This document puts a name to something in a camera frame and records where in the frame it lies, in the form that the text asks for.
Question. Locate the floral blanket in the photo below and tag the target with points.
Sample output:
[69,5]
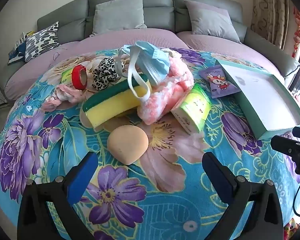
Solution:
[165,192]

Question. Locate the beige makeup sponge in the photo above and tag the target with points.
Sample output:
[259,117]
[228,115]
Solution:
[127,145]

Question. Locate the yellow and green sponge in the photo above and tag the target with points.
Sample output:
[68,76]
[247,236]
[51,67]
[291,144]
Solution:
[110,105]

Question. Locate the plain grey pillow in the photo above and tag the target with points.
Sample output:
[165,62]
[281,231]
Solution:
[118,15]

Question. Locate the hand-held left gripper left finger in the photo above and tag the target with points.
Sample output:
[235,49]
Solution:
[82,177]

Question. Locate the grey sofa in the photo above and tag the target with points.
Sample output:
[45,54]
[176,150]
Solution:
[130,10]

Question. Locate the yellow book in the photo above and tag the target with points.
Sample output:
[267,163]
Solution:
[25,37]

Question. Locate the black and white patterned pillow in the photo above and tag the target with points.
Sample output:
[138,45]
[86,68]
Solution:
[41,42]

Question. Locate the grey and lilac pillow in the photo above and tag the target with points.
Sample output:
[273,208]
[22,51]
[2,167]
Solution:
[210,20]

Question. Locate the purple wipes packet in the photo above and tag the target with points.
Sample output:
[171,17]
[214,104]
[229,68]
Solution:
[218,81]

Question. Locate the patterned beige curtain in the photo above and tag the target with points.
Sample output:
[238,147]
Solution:
[270,12]

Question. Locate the leopard print scrunchie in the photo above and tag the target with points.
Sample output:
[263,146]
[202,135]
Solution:
[105,72]

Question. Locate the pink fluffy cloth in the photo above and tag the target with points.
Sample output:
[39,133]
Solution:
[175,80]

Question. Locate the green tissue box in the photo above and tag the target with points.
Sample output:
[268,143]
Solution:
[67,76]
[192,107]

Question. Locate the blue face mask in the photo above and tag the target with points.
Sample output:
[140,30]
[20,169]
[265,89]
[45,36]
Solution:
[152,62]
[122,55]

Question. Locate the pale pink cloth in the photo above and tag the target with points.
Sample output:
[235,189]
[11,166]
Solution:
[65,96]

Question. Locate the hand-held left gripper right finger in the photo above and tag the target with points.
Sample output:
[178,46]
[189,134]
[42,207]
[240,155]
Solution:
[218,180]

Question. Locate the red tape roll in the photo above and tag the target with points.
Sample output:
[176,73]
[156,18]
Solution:
[78,77]

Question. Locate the red hanging decoration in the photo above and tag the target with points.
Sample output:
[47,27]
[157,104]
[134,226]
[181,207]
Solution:
[298,32]

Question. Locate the white tray green rim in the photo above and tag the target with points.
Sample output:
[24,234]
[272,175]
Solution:
[260,97]

